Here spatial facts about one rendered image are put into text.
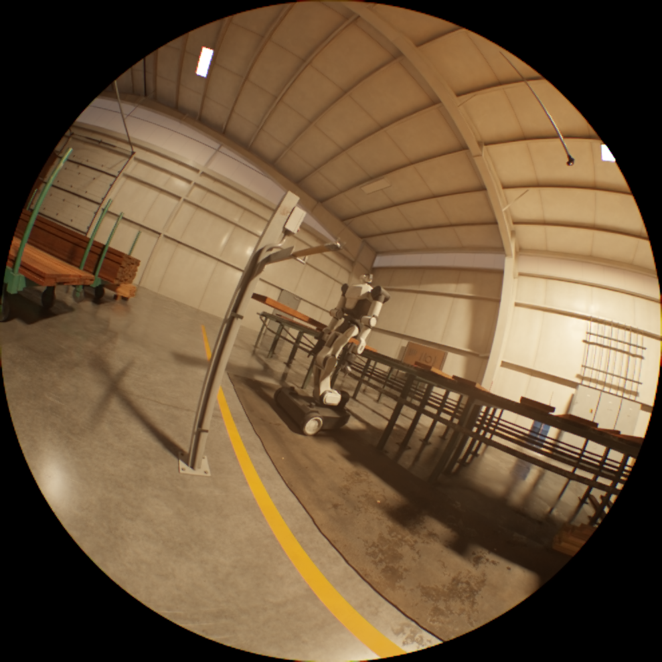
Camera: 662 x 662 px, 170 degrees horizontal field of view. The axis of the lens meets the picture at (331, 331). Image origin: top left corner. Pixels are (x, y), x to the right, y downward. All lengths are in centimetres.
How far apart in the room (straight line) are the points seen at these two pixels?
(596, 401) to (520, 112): 718
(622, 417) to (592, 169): 615
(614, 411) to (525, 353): 362
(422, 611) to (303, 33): 820
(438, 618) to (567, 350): 767
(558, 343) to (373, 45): 926
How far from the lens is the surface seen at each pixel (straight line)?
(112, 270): 328
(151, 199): 1009
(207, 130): 1139
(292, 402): 195
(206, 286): 922
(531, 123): 665
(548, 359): 797
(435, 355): 844
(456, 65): 628
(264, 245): 89
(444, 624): 109
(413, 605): 106
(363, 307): 199
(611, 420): 774
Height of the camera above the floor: 79
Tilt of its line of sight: 2 degrees up
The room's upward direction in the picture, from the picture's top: 22 degrees clockwise
